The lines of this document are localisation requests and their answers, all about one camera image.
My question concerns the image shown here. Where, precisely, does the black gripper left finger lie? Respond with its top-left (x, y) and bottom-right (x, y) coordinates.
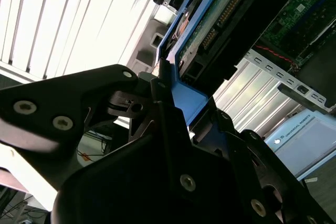
top-left (0, 59), bottom-right (205, 206)

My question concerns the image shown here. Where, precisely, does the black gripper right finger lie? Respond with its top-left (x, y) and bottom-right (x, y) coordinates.
top-left (209, 99), bottom-right (333, 224)

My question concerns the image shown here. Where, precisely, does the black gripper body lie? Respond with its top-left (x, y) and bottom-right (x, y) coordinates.
top-left (51, 133), bottom-right (251, 224)

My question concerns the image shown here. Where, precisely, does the hard disk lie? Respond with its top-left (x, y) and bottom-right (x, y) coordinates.
top-left (154, 0), bottom-right (320, 130)

